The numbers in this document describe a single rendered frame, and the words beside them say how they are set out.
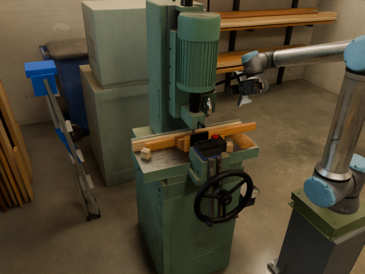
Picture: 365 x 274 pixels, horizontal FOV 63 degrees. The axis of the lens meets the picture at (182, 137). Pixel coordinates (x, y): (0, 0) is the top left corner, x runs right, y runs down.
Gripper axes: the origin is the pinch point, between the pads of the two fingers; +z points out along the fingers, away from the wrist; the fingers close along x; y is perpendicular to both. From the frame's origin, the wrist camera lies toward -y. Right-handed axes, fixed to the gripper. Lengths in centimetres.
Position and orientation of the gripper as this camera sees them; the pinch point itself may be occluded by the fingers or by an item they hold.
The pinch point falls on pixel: (234, 89)
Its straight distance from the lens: 132.0
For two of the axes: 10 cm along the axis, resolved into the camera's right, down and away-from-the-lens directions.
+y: 8.7, -0.5, -4.9
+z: -4.7, 1.9, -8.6
